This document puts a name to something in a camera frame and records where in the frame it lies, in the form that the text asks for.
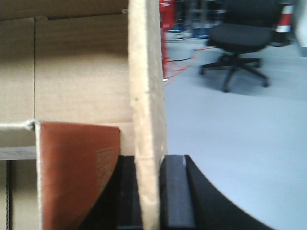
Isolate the orange cable on floor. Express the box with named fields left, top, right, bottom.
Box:
left=163, top=46, right=214, bottom=82

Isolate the red equipment stand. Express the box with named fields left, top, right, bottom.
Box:
left=159, top=0, right=176, bottom=78

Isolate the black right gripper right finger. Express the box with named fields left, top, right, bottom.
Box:
left=159, top=155, right=270, bottom=230

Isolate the brown booklet inside box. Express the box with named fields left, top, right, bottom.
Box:
left=36, top=122, right=120, bottom=230

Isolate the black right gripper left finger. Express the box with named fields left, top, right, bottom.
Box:
left=79, top=155, right=143, bottom=230

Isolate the large brown cardboard box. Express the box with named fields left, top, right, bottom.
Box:
left=0, top=0, right=167, bottom=230

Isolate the black office chair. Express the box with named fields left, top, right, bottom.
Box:
left=199, top=0, right=279, bottom=92

